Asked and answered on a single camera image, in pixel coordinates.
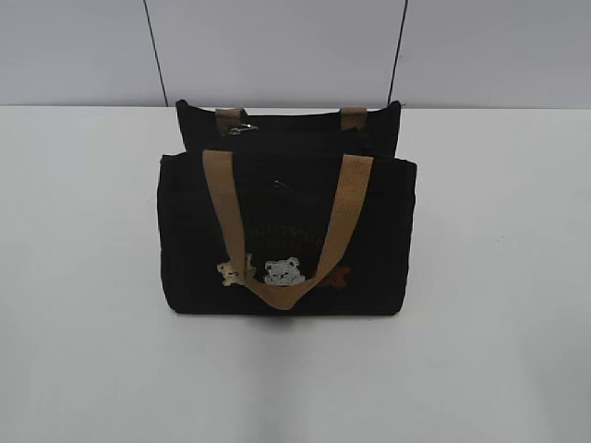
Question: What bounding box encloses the black tote bag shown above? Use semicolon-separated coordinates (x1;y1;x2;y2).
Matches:
157;101;417;316

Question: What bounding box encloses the front tan bag strap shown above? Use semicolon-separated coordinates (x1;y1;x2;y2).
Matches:
201;149;381;311

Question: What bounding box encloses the tan bag strap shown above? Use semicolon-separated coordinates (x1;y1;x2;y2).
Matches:
215;106;368;138
201;149;381;311

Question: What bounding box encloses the rear tan bag strap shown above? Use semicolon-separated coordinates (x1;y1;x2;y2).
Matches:
215;106;368;138

